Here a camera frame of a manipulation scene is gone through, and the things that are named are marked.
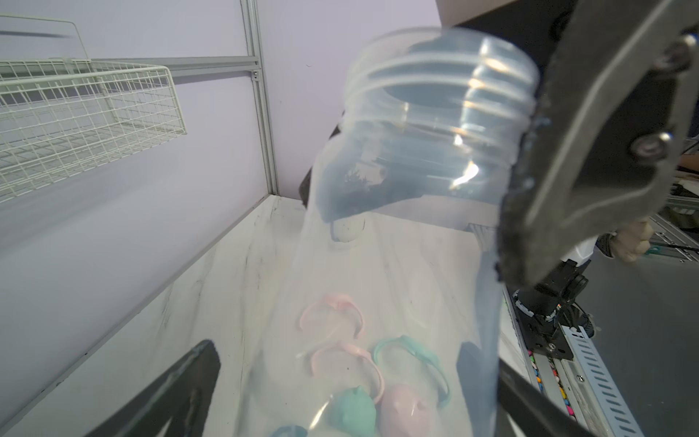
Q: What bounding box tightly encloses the mint green handle ring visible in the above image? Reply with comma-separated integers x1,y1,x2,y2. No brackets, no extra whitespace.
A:
373,334,453,410

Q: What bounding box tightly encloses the pink bottle cap right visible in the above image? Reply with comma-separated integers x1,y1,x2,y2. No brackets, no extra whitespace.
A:
378,384,433,437

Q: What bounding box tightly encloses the pink bottle handle ring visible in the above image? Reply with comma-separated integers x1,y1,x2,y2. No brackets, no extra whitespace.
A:
297,293,367,340

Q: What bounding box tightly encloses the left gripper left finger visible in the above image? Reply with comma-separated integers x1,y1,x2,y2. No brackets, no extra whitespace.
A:
89,340,221,436

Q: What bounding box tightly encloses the clear baby bottle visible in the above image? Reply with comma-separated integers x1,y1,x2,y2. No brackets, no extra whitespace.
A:
236,27,539,436

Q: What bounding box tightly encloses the teal nipple collar with straw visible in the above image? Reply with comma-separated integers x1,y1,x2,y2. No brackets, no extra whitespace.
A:
270,424,308,437

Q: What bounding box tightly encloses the white wire wall basket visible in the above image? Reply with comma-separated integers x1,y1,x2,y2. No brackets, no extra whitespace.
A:
1,14,187,202

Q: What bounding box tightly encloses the mint green bottle cap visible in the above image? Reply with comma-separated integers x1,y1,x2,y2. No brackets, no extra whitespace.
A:
327,386,377,437

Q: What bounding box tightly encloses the aluminium front rail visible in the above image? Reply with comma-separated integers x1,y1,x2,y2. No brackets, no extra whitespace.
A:
502,291,644,436

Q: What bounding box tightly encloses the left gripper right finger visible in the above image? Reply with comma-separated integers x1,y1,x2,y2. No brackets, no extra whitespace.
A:
458,340,596,437

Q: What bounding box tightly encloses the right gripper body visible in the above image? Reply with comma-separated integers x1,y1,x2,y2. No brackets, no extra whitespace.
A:
437,1,698,287

